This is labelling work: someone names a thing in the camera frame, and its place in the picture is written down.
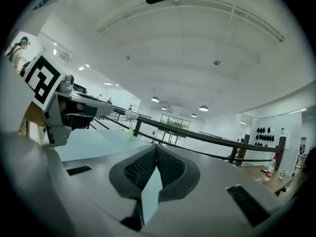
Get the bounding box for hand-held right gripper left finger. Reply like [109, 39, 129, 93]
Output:
[109, 144, 158, 200]

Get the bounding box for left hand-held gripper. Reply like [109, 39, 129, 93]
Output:
[22, 51, 115, 148]

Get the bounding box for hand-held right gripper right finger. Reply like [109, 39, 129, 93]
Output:
[157, 144, 200, 202]

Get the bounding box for white flower bouquet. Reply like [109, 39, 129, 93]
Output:
[124, 109, 139, 129]

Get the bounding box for dark wooden railing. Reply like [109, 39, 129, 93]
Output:
[133, 116, 287, 171]

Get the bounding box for glass entrance door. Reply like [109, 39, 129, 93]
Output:
[159, 114, 192, 144]

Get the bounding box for brown wooden side table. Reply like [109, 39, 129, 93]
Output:
[238, 164, 296, 197]

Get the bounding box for red label water bottle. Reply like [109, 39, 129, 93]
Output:
[264, 157, 277, 182]

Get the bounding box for wall display of black items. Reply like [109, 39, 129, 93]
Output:
[254, 125, 276, 147]

